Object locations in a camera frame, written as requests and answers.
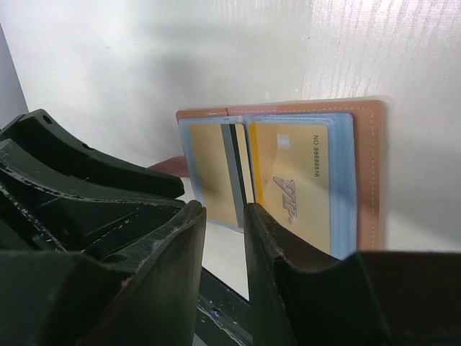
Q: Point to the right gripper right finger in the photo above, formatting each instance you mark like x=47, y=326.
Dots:
x=300, y=295

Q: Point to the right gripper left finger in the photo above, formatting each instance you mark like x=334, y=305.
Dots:
x=157, y=300

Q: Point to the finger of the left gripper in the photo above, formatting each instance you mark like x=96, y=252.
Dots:
x=61, y=213
x=43, y=138

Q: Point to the brown leather card holder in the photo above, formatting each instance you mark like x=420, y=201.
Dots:
x=354, y=158

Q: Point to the gold credit card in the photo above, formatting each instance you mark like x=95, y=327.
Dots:
x=219, y=168
x=291, y=177

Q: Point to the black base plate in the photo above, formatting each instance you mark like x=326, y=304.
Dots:
x=222, y=314

